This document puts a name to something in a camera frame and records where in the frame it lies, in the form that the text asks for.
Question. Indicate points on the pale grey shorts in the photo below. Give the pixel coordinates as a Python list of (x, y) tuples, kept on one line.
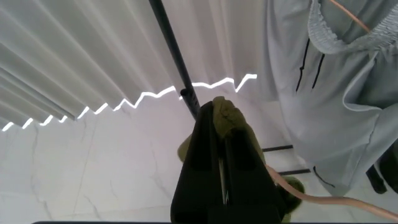
[(342, 124)]

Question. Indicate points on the black clothes rack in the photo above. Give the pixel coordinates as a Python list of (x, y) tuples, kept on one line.
[(172, 46)]

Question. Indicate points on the pink clothes hanger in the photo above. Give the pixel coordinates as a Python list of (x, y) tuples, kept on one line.
[(351, 16), (329, 200)]

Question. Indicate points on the white curtain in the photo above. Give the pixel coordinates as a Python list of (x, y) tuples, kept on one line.
[(93, 46)]

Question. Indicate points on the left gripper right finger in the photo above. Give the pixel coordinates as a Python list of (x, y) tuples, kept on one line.
[(248, 186)]

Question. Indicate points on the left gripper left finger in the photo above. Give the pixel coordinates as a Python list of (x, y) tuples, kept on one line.
[(199, 180)]

